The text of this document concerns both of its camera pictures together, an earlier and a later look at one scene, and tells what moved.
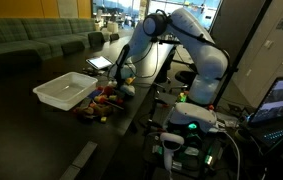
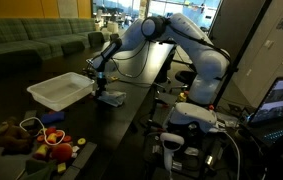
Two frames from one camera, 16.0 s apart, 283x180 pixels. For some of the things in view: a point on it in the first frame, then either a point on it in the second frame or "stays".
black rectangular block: x=71 y=172 stays
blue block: x=94 y=93 -> x=52 y=117
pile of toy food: x=93 y=111 -> x=12 y=139
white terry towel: x=127 y=89 -> x=113 y=97
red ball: x=108 y=90 -> x=62 y=152
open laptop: x=278 y=110 stays
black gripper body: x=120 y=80 -> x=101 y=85
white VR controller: x=167 y=153 stays
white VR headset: x=192 y=117 stays
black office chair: x=186 y=76 stays
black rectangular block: x=82 y=157 stays
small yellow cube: x=103 y=119 -> x=61 y=167
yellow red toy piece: x=101 y=98 -> x=42 y=152
